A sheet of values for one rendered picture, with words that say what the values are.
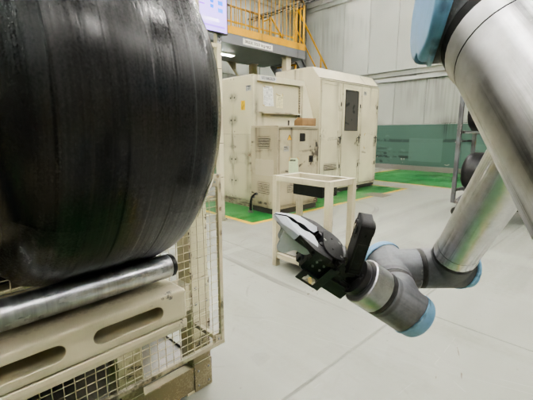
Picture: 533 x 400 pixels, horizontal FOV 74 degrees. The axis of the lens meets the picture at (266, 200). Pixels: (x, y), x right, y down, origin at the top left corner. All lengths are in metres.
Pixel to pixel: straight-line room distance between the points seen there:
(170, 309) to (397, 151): 11.76
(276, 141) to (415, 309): 4.29
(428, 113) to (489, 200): 11.32
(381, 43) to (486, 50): 12.68
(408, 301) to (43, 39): 0.68
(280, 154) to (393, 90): 8.03
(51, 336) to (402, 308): 0.58
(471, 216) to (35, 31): 0.68
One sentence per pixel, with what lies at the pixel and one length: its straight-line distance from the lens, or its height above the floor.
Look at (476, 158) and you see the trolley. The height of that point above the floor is 0.81.
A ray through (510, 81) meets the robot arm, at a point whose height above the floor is 1.19.
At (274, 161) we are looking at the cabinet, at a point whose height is 0.76.
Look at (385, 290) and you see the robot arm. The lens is 0.70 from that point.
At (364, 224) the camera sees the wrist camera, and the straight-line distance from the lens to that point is 0.63.
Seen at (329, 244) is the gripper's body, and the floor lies 0.95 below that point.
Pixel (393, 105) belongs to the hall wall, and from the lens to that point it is 12.49.
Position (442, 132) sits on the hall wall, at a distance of 11.73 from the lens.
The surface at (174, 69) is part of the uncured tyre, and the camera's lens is 0.51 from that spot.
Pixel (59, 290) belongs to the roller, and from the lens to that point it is 0.63.
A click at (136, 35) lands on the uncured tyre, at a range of 0.50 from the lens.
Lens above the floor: 1.15
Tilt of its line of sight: 11 degrees down
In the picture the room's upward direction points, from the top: straight up
